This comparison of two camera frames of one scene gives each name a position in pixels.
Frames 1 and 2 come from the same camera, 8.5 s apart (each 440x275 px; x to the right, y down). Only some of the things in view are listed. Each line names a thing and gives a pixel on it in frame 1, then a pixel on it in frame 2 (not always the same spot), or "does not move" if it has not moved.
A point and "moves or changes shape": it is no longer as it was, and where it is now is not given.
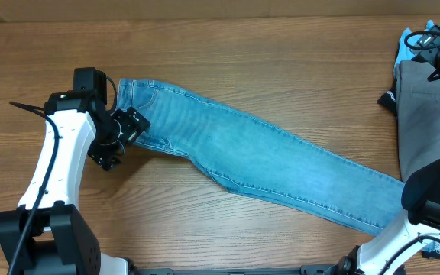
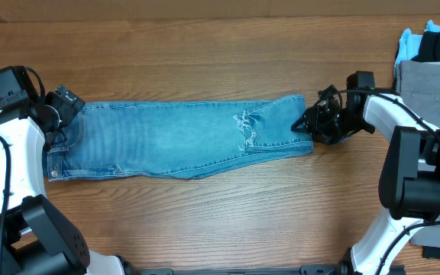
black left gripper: [134, 123] -> [68, 111]
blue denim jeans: [257, 157] moves or changes shape
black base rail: [302, 270] does not move
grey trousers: [427, 114] does not move
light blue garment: [403, 53] does not move
